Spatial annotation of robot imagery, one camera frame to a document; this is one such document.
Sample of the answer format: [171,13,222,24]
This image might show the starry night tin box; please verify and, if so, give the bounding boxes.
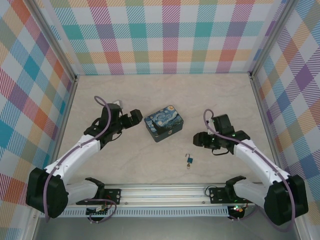
[144,104,185,144]

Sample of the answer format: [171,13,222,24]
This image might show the small electronics board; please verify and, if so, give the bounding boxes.
[229,204,245,214]
[85,206,111,216]

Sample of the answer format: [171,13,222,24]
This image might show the grey metal panel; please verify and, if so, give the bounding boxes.
[32,214,305,240]

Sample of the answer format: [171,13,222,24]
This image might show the thin black camera cable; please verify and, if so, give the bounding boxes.
[210,146,231,156]
[106,129,123,145]

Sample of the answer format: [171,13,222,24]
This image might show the aluminium side rail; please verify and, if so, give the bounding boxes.
[43,74,80,188]
[249,72,291,178]

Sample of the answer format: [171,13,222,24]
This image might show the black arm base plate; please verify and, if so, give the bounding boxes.
[208,186,256,205]
[99,187,123,205]

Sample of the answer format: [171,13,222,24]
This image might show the long aluminium base rail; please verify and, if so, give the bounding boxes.
[27,183,302,206]

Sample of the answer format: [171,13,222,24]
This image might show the white slotted cable duct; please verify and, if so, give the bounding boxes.
[39,206,230,218]

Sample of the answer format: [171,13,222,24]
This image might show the aluminium frame post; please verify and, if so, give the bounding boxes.
[248,0,296,81]
[29,0,80,81]

